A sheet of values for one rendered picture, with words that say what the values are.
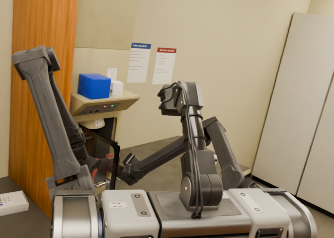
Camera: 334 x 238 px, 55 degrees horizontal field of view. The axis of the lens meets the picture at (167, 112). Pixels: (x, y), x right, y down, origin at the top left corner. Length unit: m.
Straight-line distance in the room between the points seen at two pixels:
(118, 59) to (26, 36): 0.42
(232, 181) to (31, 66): 0.63
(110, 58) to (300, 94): 2.93
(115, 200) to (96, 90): 0.80
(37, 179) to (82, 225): 1.02
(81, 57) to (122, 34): 0.24
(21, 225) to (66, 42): 0.81
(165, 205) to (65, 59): 0.81
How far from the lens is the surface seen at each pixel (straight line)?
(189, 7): 2.57
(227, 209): 0.73
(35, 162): 1.65
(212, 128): 1.26
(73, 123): 1.17
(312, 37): 4.09
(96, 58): 1.50
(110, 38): 1.53
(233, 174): 1.00
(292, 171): 4.31
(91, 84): 1.39
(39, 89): 0.86
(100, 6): 1.48
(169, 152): 1.35
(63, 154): 0.84
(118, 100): 1.49
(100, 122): 1.65
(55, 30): 1.38
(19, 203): 1.67
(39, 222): 1.61
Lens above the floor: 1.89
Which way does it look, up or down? 16 degrees down
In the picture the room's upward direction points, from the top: 10 degrees clockwise
